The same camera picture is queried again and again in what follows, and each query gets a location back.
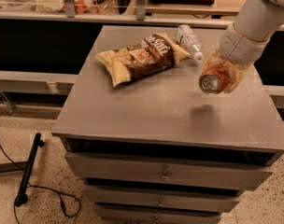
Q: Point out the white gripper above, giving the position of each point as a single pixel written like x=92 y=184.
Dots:
x=240 y=48

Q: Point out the grey side bench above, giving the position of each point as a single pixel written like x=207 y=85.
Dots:
x=39 y=83

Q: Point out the black stand leg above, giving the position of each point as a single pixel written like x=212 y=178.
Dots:
x=21 y=197

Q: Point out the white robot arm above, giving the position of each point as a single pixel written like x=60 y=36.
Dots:
x=259 y=19

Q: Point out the grey metal railing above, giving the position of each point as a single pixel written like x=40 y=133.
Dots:
x=219 y=15

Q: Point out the grey drawer cabinet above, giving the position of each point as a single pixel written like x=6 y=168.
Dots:
x=167 y=116

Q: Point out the middle grey drawer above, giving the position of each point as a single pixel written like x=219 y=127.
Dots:
x=160 y=198

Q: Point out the top grey drawer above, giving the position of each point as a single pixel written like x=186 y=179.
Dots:
x=209 y=174

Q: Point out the bottom grey drawer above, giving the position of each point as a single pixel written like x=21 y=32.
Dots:
x=154 y=215

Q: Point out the brown yellow chip bag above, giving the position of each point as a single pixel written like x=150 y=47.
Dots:
x=152 y=54

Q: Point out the red coke can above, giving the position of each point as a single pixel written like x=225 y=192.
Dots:
x=216 y=78

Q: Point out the clear plastic water bottle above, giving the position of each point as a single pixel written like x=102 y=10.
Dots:
x=189 y=41

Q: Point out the grey drawer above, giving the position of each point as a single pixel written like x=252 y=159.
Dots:
x=209 y=174
x=160 y=198
x=154 y=215

